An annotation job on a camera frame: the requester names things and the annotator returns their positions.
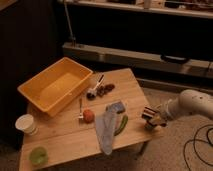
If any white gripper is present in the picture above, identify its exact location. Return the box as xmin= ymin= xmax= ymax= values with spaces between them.
xmin=150 ymin=105 xmax=167 ymax=127

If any striped eraser block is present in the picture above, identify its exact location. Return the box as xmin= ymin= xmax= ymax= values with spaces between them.
xmin=141 ymin=107 xmax=157 ymax=120

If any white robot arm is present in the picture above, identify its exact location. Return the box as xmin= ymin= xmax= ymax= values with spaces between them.
xmin=149 ymin=89 xmax=213 ymax=126

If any metal cup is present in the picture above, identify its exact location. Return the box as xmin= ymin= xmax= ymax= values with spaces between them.
xmin=145 ymin=121 xmax=159 ymax=131

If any green plastic cup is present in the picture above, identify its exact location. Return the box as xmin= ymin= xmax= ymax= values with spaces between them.
xmin=29 ymin=147 xmax=48 ymax=166

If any white paper cup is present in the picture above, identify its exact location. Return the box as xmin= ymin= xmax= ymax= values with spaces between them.
xmin=15 ymin=114 xmax=37 ymax=135

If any green pepper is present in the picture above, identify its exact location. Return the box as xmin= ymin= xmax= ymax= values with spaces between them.
xmin=114 ymin=115 xmax=128 ymax=136

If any blue sponge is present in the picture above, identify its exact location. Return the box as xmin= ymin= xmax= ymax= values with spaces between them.
xmin=106 ymin=101 xmax=125 ymax=114

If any grey cloth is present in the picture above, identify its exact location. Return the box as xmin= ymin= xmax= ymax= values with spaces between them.
xmin=95 ymin=111 xmax=117 ymax=155

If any brown grape bunch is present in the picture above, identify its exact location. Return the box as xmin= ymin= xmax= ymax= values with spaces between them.
xmin=97 ymin=84 xmax=115 ymax=97

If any orange ball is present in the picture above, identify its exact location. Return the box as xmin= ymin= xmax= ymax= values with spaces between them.
xmin=83 ymin=109 xmax=95 ymax=123

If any small metal fork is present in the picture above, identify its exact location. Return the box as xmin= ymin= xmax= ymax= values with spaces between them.
xmin=79 ymin=98 xmax=83 ymax=120

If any yellow plastic bin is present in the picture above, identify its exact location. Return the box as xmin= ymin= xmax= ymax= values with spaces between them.
xmin=18 ymin=57 xmax=93 ymax=116

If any metal stand pole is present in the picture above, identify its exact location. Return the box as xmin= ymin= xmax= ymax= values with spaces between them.
xmin=63 ymin=0 xmax=76 ymax=46

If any black floor cable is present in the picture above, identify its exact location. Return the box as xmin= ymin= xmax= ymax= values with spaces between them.
xmin=182 ymin=123 xmax=213 ymax=168

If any black handle on rail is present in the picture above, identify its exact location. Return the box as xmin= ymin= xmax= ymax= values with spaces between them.
xmin=160 ymin=55 xmax=189 ymax=64

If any grey metal shelf rail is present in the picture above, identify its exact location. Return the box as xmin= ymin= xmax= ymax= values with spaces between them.
xmin=63 ymin=42 xmax=213 ymax=79

